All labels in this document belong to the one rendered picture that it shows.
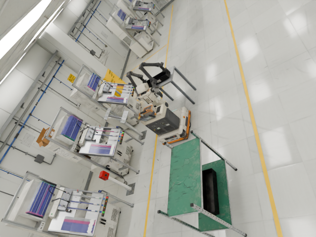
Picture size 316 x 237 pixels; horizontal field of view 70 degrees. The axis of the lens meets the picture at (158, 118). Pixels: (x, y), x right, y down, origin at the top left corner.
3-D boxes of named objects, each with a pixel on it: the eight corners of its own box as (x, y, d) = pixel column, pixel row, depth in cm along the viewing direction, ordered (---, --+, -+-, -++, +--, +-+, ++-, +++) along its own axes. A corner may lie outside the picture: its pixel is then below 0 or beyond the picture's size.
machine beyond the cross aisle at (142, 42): (162, 33, 853) (125, -9, 754) (160, 44, 800) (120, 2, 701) (138, 52, 929) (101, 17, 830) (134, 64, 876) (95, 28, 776)
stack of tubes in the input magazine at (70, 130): (82, 121, 477) (71, 114, 463) (74, 140, 444) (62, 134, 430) (79, 123, 484) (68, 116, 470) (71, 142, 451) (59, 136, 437)
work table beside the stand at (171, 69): (194, 104, 476) (170, 80, 435) (169, 114, 520) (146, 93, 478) (196, 89, 503) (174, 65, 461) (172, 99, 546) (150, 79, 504)
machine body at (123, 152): (134, 147, 544) (114, 135, 512) (129, 174, 499) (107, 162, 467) (117, 155, 580) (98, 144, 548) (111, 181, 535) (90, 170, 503)
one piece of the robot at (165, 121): (183, 132, 425) (153, 107, 381) (161, 139, 459) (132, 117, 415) (185, 118, 444) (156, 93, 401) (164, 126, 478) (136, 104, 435)
